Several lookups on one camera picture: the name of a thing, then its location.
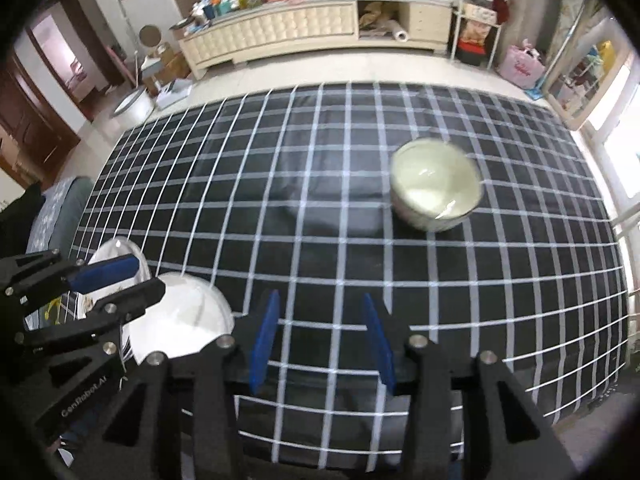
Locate white bowl red emblem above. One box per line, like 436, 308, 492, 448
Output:
127, 272, 234, 364

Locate white plate floral print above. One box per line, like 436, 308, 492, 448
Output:
44, 235, 152, 326

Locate black white grid tablecloth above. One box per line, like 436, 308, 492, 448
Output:
70, 82, 628, 470

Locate cardboard boxes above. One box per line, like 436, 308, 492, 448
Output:
141, 42, 191, 98

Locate blue patterned bowl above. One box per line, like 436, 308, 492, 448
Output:
390, 138, 484, 233

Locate pink gift bag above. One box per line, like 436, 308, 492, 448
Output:
497, 39, 546, 90

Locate white paper roll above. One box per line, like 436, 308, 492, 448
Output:
386, 20, 409, 44

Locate cream tufted TV cabinet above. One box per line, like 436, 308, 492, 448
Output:
178, 0, 452, 79

